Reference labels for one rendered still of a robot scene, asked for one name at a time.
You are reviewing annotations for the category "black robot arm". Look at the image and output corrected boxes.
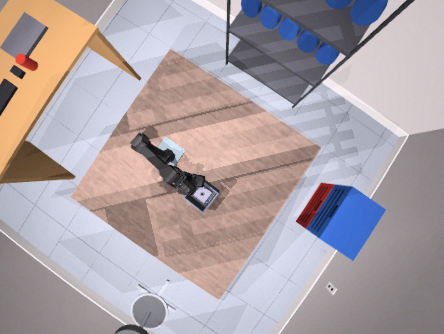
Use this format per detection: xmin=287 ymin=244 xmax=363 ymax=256
xmin=130 ymin=132 xmax=197 ymax=197

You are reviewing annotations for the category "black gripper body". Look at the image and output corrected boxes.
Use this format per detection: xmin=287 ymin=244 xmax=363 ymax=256
xmin=184 ymin=172 xmax=205 ymax=188

